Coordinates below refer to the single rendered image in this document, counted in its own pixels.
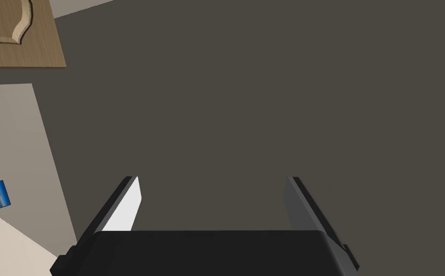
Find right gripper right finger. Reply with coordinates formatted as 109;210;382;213
283;176;347;253

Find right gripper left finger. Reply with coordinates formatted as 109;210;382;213
77;176;142;244

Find light wooden cupboard door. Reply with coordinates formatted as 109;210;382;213
0;0;68;69

